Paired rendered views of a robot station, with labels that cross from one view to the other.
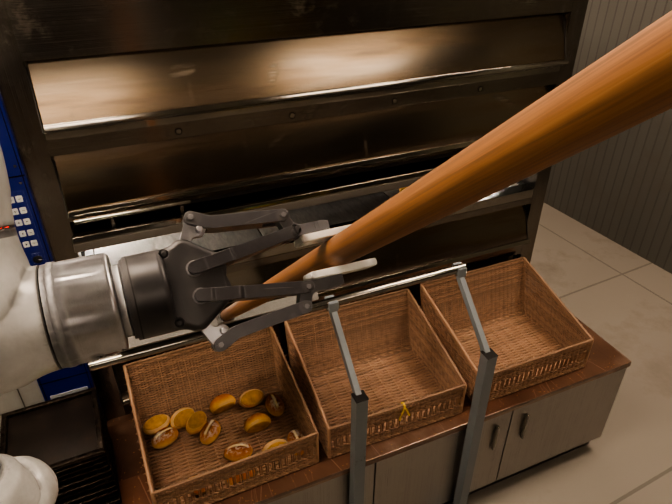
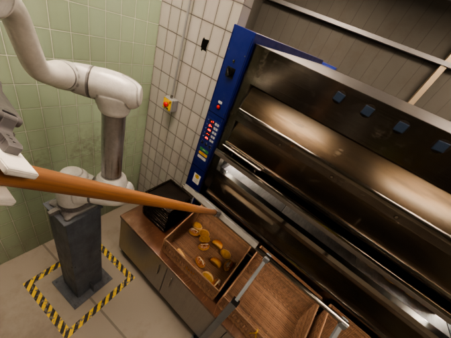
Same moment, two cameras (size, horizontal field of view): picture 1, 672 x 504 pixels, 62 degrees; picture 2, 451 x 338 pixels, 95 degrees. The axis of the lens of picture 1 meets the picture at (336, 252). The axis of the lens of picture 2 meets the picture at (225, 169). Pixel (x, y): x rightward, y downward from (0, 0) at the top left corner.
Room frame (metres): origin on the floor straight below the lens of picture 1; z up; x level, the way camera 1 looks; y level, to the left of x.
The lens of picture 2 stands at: (0.55, -0.26, 2.16)
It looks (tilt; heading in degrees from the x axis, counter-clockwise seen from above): 34 degrees down; 46
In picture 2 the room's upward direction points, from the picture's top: 23 degrees clockwise
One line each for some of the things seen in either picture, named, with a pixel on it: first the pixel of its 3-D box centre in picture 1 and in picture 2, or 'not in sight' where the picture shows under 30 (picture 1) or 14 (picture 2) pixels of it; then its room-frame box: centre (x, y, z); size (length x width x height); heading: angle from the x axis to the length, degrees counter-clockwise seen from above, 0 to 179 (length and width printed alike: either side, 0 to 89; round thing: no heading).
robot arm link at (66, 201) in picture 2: not in sight; (74, 185); (0.52, 0.77, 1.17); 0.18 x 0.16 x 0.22; 158
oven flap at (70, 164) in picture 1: (342, 139); (348, 208); (1.83, -0.02, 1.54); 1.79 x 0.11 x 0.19; 113
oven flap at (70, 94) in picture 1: (343, 62); (381, 176); (1.83, -0.02, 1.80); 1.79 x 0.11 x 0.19; 113
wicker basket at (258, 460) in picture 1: (220, 413); (209, 244); (1.36, 0.40, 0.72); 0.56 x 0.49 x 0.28; 115
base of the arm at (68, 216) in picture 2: not in sight; (70, 203); (0.49, 0.77, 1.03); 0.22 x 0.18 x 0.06; 27
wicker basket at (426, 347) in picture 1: (372, 365); (270, 300); (1.59, -0.14, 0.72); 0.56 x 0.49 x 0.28; 112
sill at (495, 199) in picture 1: (339, 231); (313, 241); (1.86, -0.01, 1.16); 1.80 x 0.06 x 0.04; 113
